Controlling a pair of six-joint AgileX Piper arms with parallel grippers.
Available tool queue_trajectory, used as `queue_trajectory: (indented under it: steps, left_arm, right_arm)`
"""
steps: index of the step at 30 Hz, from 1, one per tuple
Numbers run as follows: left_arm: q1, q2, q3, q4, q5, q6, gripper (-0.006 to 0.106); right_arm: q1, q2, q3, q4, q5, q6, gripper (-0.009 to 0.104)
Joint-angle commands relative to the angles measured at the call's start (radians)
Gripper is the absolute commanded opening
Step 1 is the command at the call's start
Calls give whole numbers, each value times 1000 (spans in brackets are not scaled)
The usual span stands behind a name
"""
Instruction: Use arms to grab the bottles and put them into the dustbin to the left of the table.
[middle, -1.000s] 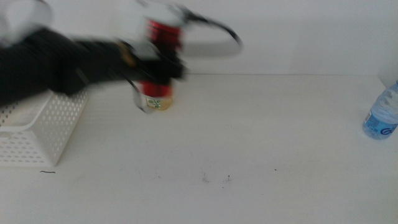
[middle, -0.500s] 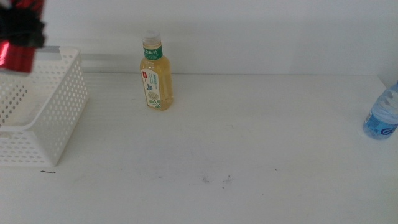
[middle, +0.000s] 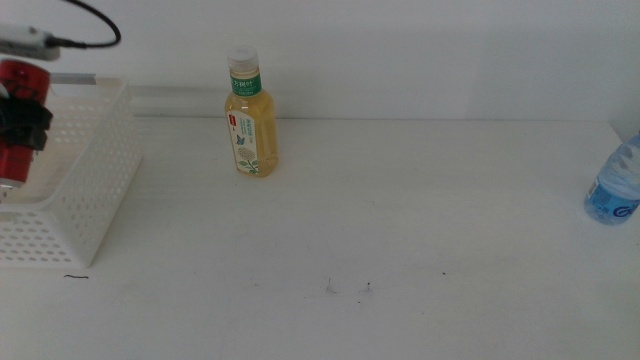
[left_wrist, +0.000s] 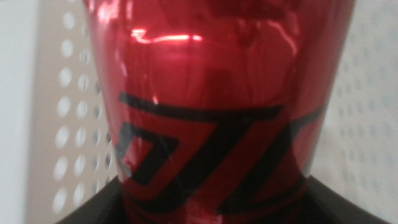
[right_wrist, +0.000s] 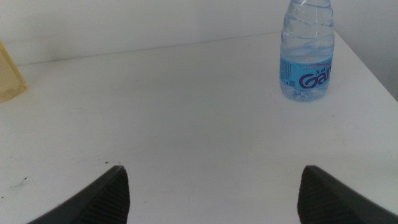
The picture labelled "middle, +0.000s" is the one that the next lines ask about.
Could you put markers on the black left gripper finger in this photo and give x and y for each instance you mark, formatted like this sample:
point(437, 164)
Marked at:
point(39, 125)

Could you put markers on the red cola can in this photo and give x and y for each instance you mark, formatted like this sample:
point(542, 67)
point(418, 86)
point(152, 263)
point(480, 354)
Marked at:
point(20, 75)

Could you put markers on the yellow tea bottle white cap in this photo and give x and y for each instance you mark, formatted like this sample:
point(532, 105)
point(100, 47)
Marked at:
point(250, 130)

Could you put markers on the clear water bottle blue label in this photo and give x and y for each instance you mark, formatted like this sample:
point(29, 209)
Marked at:
point(617, 190)

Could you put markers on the white perforated plastic basket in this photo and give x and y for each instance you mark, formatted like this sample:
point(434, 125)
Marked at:
point(30, 205)

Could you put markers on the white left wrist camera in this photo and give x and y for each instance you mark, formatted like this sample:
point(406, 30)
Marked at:
point(25, 42)

